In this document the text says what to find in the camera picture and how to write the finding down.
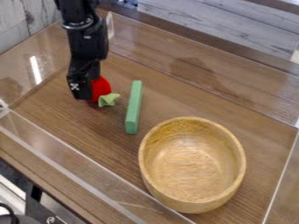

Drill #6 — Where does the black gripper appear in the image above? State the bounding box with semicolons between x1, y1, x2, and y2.
61;14;108;100

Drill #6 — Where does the red plush strawberry toy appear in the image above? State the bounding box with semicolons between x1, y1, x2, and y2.
87;76;120;108

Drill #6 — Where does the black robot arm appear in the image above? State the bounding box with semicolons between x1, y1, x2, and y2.
53;0;110;102

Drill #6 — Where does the green rectangular block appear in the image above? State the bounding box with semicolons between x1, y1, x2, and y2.
125;80;142;134

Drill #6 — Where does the wooden bowl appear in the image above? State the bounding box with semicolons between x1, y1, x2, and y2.
137;116;246;214

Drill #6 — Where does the clear acrylic tray enclosure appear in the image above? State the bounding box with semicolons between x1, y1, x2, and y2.
0;16;299;224

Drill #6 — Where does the black metal bracket with bolt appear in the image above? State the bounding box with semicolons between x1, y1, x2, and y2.
23;185;66;224

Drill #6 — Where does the black cable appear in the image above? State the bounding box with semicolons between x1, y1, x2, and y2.
0;202;18;224

